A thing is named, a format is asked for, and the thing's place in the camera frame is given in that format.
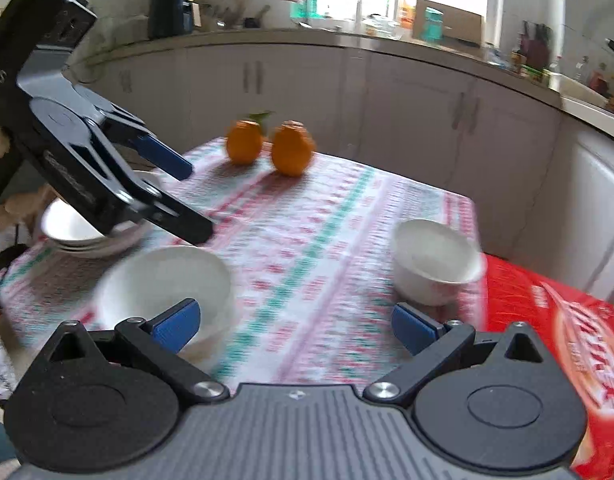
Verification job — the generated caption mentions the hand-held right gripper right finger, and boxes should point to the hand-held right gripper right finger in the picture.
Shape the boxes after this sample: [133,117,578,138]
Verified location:
[362,302,558,404]

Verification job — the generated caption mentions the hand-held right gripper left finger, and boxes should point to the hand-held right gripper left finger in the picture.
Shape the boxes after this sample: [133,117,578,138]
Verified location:
[49,297,233,404]

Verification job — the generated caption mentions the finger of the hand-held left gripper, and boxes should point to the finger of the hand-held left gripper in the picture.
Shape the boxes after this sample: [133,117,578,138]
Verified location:
[94,101,194,181]
[84,117,216,247]

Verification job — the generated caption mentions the white bowl with pink flowers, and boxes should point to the white bowl with pink flowers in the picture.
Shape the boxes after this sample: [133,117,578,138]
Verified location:
[93,245,234,363]
[390,218,486,307]

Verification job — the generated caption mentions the white plate with floral print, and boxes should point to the white plate with floral print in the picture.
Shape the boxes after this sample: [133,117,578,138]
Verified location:
[39,170,163,247]
[48,232,150,254]

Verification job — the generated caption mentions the person's left hand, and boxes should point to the person's left hand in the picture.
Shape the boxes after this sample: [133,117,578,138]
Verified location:
[0,122,55,233]

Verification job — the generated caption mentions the orange with green leaf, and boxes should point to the orange with green leaf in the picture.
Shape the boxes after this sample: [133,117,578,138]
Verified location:
[225,111,276,165]

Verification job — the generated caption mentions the red cardboard box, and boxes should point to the red cardboard box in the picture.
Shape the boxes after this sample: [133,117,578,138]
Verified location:
[478,254,614,480]

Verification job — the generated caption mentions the orange without leaf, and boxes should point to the orange without leaf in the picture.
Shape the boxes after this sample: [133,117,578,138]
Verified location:
[270,120,316,177]

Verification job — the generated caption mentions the patterned tablecloth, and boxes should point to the patterned tablecloth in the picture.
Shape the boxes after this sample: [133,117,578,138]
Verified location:
[0,135,488,397]

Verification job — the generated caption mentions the black kitchen appliance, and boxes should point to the black kitchen appliance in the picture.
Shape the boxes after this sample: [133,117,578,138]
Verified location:
[147,0,197,40]

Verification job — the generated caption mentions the kitchen countertop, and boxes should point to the kitchen countertop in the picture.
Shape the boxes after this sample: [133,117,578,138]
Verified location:
[69,24,614,128]

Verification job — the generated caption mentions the white kitchen cabinets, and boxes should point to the white kitchen cabinets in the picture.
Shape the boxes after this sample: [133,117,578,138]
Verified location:
[69,30,614,311]

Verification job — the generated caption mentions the teal jar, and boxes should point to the teal jar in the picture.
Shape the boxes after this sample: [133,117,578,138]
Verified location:
[419,6,444,42]

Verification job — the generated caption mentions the dark knife block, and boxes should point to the dark knife block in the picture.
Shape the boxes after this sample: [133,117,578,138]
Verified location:
[516,21,552,75]

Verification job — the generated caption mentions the brown cardboard box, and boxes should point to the brown cardboard box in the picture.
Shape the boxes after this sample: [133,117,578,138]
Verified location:
[413,0,484,47]

